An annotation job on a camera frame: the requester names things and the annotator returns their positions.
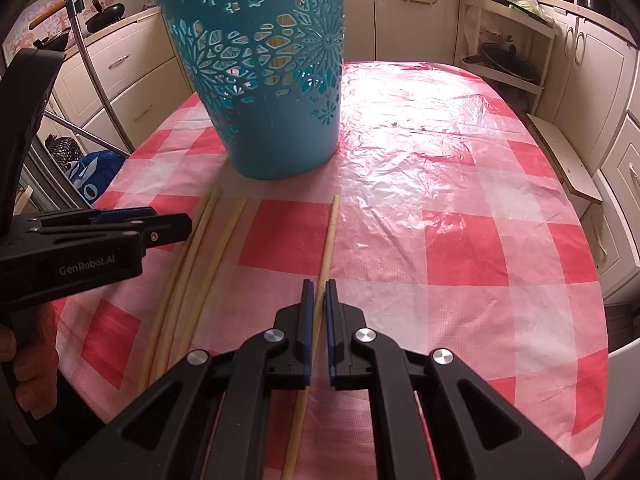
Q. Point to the teal perforated plastic basket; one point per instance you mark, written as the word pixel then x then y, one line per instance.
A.
pixel 280 130

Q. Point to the cream kitchen drawer unit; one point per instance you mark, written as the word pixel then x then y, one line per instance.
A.
pixel 125 75

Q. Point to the cream kitchen cabinet run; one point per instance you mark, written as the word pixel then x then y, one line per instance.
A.
pixel 600 75

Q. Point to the light wooden stool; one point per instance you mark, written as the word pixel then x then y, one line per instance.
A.
pixel 565 155

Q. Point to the bundle of wooden chopsticks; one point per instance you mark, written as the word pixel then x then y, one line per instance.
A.
pixel 201 237

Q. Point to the black wok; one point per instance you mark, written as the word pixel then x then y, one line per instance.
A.
pixel 52 40

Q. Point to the black frying pan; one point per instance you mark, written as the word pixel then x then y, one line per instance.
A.
pixel 510 62

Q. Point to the curved chrome tube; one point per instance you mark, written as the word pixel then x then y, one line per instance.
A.
pixel 97 75

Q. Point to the white kitchen trolley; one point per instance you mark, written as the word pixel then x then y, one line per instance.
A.
pixel 542 35

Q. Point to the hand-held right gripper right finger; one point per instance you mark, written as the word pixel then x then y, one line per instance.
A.
pixel 331 330

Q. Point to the cream kitchen door cabinets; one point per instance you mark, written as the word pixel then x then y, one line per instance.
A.
pixel 370 10

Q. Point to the wooden rolling pin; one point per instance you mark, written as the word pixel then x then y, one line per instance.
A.
pixel 47 12

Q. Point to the person's left hand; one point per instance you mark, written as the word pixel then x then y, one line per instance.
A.
pixel 30 360

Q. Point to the blue plastic bag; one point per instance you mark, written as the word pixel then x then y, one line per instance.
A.
pixel 92 175

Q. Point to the carved-end wooden chopstick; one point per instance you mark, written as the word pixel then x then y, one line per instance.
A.
pixel 328 240

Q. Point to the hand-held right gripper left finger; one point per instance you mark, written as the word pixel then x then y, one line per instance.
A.
pixel 306 330

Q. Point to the black lidded pan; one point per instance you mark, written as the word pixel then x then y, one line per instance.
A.
pixel 107 12

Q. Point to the pink white checkered tablecloth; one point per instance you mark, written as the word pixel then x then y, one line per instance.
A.
pixel 425 185

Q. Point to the wall poster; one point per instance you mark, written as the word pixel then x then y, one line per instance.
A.
pixel 22 30

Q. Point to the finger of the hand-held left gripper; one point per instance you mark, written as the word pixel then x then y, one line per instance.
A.
pixel 165 230
pixel 120 215

